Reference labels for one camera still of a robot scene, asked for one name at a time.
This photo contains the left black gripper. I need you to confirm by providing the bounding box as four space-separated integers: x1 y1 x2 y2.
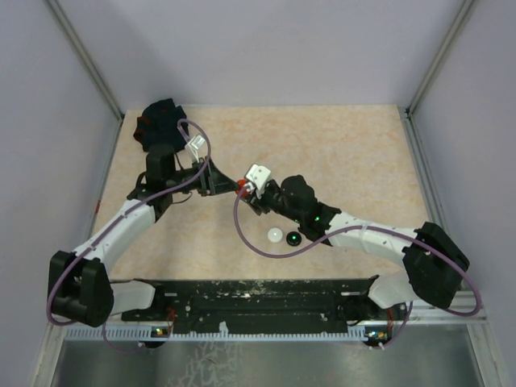
166 156 241 197

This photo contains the orange round charging case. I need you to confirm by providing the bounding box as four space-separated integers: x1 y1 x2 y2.
236 179 248 198

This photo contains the white charging case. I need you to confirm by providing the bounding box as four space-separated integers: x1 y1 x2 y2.
267 227 284 243

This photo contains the black round charging case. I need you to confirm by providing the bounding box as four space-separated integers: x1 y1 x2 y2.
285 231 302 247

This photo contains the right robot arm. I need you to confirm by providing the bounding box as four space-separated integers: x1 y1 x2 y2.
240 174 469 319

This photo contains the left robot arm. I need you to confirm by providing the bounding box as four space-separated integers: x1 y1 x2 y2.
46 144 239 327

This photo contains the dark crumpled cloth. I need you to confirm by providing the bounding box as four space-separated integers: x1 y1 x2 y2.
133 98 187 152

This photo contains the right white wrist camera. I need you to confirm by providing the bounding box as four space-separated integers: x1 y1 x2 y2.
244 164 272 198

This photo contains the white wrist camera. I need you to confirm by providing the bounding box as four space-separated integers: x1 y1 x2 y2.
244 164 272 198
185 135 206 162

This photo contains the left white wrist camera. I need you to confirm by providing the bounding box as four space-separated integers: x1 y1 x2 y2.
185 135 206 162

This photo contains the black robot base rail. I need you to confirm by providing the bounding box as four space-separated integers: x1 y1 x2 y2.
122 279 406 334

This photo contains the white cable duct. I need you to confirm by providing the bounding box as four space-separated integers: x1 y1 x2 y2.
64 325 388 342

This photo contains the left aluminium frame post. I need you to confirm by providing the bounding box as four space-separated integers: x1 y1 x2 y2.
43 0 125 122

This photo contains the aluminium frame post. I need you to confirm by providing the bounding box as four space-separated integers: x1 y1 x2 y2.
405 0 478 119
43 0 125 122

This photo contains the right aluminium frame post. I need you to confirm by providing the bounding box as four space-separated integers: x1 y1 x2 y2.
405 0 478 119

